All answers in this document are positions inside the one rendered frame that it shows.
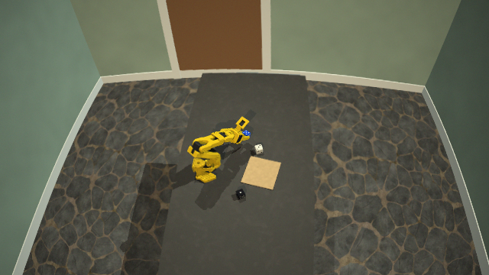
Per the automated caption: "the tan square mat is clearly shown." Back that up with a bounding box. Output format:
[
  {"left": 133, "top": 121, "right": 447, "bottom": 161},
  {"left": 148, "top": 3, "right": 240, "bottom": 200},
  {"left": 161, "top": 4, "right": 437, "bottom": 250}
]
[{"left": 241, "top": 156, "right": 281, "bottom": 190}]

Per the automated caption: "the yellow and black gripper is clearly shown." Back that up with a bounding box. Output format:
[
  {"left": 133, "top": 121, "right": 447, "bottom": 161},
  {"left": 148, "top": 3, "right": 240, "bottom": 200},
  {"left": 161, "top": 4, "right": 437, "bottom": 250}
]
[{"left": 228, "top": 117, "right": 250, "bottom": 144}]

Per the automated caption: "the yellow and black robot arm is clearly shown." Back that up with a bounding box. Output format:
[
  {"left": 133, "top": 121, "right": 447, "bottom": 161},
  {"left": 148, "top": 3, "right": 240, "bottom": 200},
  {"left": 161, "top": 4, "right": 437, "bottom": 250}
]
[{"left": 188, "top": 128, "right": 234, "bottom": 183}]

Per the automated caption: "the black die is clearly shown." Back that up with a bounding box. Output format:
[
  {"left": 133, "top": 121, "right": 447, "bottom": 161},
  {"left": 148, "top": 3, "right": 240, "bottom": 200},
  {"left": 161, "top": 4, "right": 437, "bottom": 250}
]
[{"left": 236, "top": 189, "right": 245, "bottom": 199}]

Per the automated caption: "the white die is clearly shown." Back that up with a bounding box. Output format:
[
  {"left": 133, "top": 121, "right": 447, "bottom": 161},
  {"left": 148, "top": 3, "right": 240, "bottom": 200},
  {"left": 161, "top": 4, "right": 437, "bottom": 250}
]
[{"left": 254, "top": 144, "right": 263, "bottom": 154}]

